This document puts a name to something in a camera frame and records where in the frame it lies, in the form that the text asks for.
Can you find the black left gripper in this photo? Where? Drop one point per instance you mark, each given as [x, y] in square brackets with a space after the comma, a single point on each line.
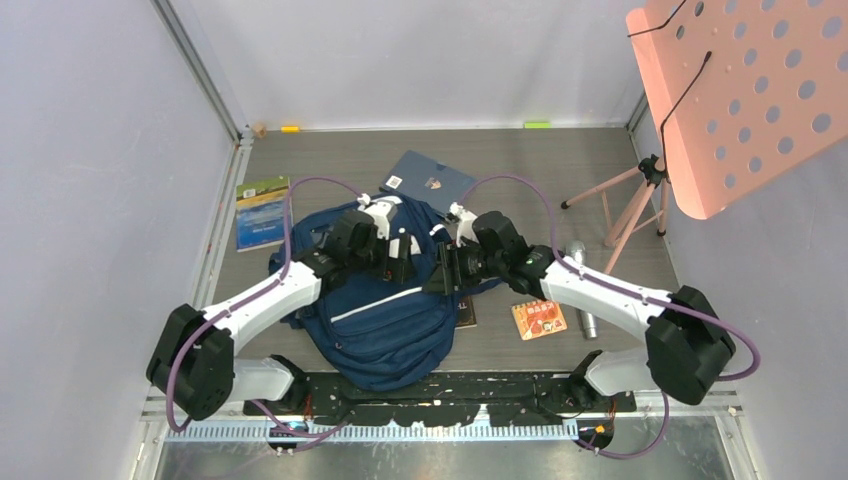
[390, 268]

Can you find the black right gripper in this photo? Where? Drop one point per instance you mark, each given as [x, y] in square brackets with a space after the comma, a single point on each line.
[447, 274]

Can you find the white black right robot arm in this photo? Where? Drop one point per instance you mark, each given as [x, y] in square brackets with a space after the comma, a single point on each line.
[682, 353]

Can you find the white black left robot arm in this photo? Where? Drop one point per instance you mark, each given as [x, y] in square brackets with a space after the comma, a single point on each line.
[195, 362]

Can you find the dark Three Days book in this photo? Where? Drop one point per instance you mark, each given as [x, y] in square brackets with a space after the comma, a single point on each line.
[466, 317]

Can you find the dark blue notebook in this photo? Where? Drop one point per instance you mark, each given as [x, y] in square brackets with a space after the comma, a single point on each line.
[425, 179]

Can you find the orange spiral notepad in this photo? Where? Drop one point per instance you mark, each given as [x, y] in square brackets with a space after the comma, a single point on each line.
[538, 318]

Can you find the silver metal cylinder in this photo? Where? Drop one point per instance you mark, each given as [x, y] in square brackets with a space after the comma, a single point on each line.
[587, 322]

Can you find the blue green landscape book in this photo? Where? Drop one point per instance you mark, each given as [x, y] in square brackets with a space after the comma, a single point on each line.
[259, 213]

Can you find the pink perforated stand board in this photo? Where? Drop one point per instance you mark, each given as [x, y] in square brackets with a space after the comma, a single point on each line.
[741, 92]

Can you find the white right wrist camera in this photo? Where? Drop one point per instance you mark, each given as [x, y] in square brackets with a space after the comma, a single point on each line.
[464, 220]

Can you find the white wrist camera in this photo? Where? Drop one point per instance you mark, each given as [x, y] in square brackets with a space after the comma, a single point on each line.
[382, 211]
[464, 220]

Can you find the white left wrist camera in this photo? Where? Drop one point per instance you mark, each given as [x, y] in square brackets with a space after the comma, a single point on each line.
[382, 211]

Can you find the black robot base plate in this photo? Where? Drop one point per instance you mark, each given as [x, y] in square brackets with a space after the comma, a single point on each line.
[442, 399]

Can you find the aluminium frame rail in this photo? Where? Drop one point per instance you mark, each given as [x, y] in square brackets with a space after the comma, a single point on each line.
[191, 56]

